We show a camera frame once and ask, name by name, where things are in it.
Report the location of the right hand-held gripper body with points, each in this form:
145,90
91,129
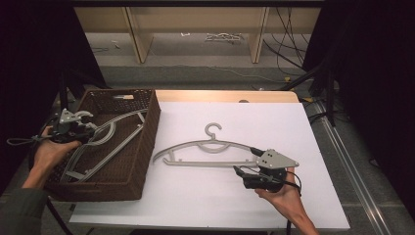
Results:
275,159

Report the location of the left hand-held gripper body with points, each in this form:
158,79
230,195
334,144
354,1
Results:
67,129

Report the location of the grey plastic clothes hanger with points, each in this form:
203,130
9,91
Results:
208,163
112,151

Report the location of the brown woven basket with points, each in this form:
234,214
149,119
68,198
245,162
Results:
147,147

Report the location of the person's left hand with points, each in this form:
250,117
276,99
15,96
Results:
50,153

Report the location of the person's right hand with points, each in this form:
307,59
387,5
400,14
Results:
287,200

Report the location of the black metal stand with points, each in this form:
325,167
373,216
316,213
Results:
63,98
330,98

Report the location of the white table mat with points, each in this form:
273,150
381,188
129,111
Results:
212,202

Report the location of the dark curtain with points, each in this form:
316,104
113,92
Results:
378,81
29,65

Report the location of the beige wooden shelf unit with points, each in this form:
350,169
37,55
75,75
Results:
143,36

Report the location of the small white floor object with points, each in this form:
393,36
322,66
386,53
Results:
185,34

